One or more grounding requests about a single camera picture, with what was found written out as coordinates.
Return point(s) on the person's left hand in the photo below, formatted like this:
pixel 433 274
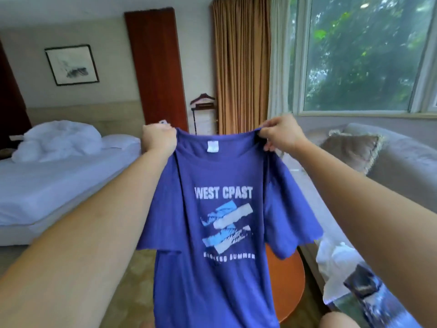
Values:
pixel 160 138

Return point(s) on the person's right hand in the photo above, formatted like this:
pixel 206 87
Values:
pixel 283 133

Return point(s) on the pile of clothes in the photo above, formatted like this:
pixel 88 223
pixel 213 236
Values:
pixel 338 263

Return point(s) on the blue printed T-shirt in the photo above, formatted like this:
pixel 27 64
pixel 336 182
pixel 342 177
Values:
pixel 205 283

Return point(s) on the person's right forearm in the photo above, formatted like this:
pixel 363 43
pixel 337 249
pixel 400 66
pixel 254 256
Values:
pixel 375 215

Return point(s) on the person's left forearm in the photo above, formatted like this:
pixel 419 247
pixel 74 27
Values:
pixel 82 249

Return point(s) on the person's right leg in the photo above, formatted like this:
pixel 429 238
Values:
pixel 338 320

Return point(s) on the white pillow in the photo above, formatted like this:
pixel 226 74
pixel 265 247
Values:
pixel 121 141

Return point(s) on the beige padded headboard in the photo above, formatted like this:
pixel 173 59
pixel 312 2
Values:
pixel 116 116

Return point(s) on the black valet stand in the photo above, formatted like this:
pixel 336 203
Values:
pixel 203 100

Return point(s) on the brown fringed cushion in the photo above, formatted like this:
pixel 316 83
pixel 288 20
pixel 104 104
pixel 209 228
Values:
pixel 355 150

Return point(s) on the white sheer curtain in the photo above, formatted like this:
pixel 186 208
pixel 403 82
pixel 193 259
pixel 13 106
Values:
pixel 281 58

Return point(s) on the beige curtain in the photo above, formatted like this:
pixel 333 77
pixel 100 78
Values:
pixel 239 65

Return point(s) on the white duvet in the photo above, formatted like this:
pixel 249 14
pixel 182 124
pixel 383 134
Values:
pixel 58 140

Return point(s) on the white framed window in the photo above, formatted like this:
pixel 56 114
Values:
pixel 362 51

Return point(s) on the black framed picture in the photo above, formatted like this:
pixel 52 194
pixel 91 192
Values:
pixel 72 65

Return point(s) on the white bed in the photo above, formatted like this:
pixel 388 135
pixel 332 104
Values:
pixel 48 188

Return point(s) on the grey velvet chaise sofa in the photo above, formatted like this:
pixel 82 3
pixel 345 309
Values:
pixel 410 160

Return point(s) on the round wooden table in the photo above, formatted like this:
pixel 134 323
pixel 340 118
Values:
pixel 287 283

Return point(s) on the dark wooden wall panel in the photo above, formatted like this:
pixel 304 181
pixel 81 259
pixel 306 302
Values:
pixel 157 65
pixel 10 99

